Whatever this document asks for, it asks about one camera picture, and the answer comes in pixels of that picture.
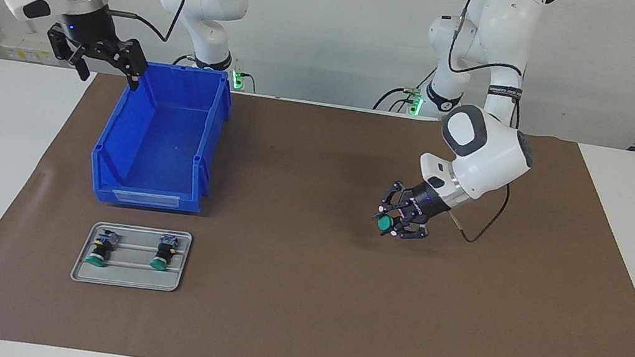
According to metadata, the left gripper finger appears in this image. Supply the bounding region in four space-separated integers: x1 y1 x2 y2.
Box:
389 215 431 244
373 178 415 226

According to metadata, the white power strip box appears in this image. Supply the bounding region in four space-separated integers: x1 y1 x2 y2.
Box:
0 27 84 70

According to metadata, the black base cable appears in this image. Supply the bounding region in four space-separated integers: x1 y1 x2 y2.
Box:
372 82 421 117

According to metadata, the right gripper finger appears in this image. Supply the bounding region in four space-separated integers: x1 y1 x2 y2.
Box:
100 36 151 93
41 24 96 83

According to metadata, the grey metal tray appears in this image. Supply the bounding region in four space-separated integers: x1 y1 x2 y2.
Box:
70 216 194 298

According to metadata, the blue plastic storage bin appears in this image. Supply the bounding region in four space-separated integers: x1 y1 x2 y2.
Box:
85 54 237 219

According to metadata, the brown table mat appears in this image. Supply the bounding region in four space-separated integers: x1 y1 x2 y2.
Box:
0 54 635 357

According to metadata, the green push button switch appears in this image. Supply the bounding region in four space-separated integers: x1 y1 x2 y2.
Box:
148 232 181 273
84 226 118 270
375 212 407 238

